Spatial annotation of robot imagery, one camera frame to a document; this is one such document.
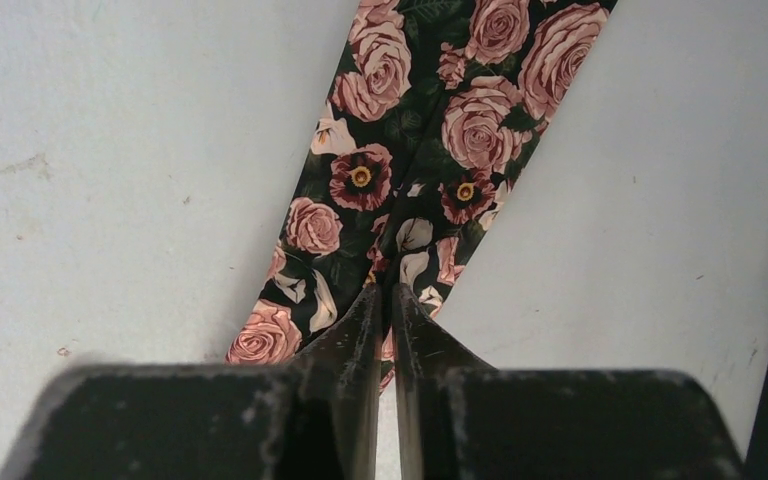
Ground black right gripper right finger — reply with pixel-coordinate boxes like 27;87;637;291
391;284;745;479

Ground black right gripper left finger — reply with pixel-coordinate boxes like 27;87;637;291
0;285;382;479

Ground floral rose pattern tie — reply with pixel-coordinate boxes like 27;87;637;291
225;0;615;365

